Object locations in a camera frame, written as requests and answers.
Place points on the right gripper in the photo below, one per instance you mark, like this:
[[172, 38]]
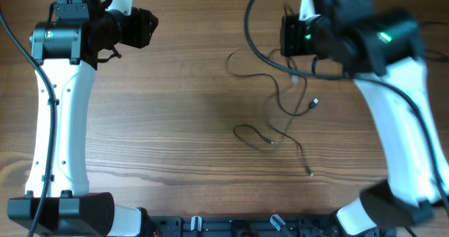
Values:
[[290, 36]]

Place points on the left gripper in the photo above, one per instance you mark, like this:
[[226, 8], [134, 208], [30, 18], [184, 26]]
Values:
[[142, 30]]

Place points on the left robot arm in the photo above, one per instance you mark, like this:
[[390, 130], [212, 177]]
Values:
[[64, 53]]

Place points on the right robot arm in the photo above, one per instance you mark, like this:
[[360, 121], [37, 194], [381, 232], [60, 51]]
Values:
[[383, 54]]

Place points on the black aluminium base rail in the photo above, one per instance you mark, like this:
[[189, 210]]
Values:
[[274, 226]]

